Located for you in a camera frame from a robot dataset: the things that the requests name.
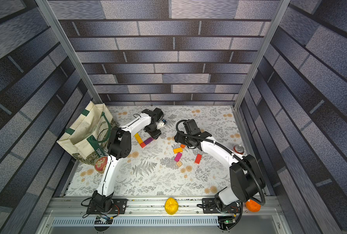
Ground small natural wooden cube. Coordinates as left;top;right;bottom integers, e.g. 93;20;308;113
176;161;183;167

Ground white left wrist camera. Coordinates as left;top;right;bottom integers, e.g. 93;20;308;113
157;120;167;129

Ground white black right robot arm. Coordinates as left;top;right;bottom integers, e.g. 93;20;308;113
174;119;266;212

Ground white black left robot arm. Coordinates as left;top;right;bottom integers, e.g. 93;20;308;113
86;108;166;215

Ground cream green tote bag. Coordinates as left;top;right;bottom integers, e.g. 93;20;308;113
57;101;118;165

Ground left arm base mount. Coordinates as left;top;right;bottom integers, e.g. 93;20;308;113
86;198;128;215

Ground red soda can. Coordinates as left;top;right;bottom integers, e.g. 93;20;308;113
233;145;245;155

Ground orange-yellow wooden block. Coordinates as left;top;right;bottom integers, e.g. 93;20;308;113
134;133;144;144

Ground pink wooden block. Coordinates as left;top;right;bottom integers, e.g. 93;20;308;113
174;152;182;162

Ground yellow-orange flat wooden block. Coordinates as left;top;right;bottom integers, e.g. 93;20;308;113
173;147;183;154

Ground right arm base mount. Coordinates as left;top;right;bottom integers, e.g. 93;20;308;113
197;198;243;214

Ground round red tin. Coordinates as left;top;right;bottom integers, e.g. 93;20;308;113
94;157;108;174

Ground red wooden block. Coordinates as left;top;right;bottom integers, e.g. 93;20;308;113
194;154;202;164

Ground slotted metal cable tray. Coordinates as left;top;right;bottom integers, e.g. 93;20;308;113
52;216;219;227

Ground orange mandarin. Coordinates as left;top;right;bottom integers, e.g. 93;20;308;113
245;199;261;213

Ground purple wooden block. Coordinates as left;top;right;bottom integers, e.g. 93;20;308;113
144;137;154;145

